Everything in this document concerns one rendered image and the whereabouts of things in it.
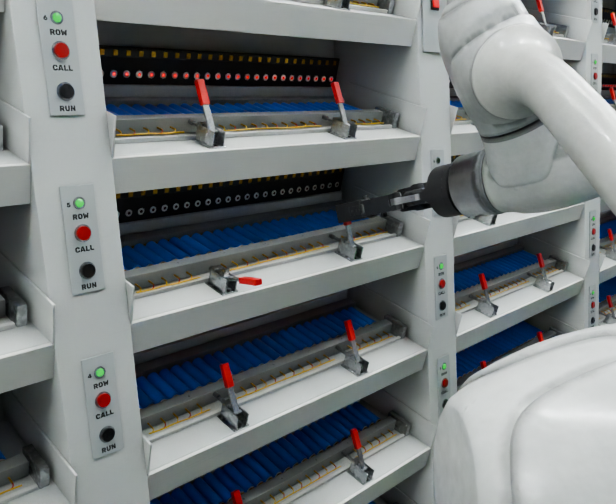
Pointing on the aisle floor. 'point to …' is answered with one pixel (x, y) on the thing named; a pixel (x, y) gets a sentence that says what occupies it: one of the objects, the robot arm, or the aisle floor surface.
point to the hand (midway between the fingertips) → (357, 210)
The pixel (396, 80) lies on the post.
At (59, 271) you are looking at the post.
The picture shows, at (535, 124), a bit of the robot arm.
